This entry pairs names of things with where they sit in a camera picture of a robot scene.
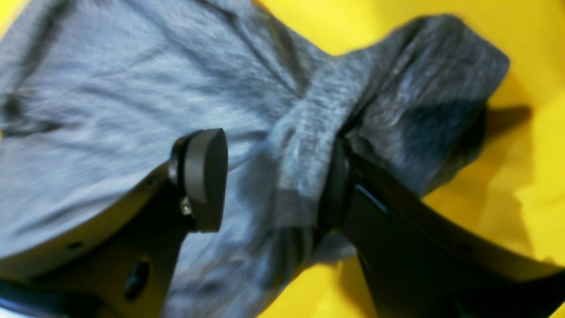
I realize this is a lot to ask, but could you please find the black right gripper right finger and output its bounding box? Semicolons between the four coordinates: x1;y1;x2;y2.
319;139;565;318

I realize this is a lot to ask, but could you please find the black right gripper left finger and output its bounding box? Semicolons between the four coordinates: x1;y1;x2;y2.
1;129;228;318

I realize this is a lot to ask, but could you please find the grey long-sleeve T-shirt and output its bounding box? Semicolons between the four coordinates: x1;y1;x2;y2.
1;0;510;318

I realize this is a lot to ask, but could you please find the yellow table cloth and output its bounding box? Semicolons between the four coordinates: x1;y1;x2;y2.
0;0;565;318

